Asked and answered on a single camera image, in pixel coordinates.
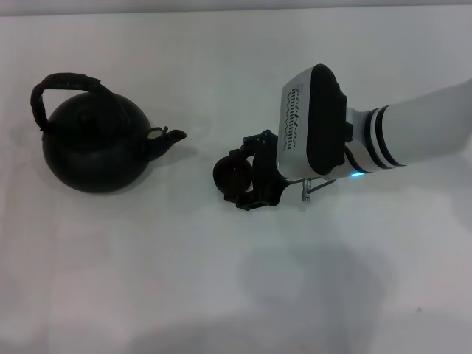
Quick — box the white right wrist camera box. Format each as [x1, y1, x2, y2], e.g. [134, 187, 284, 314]
[275, 64, 350, 178]

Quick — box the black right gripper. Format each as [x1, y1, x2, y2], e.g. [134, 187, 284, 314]
[223, 129, 292, 211]

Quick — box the small black teacup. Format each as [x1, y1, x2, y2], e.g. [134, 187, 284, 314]
[212, 155, 255, 196]

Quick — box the silver connector with grey cable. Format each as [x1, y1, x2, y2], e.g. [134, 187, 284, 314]
[299, 178, 337, 202]

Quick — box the black round teapot with handle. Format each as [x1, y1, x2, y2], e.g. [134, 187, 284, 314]
[30, 72, 187, 193]

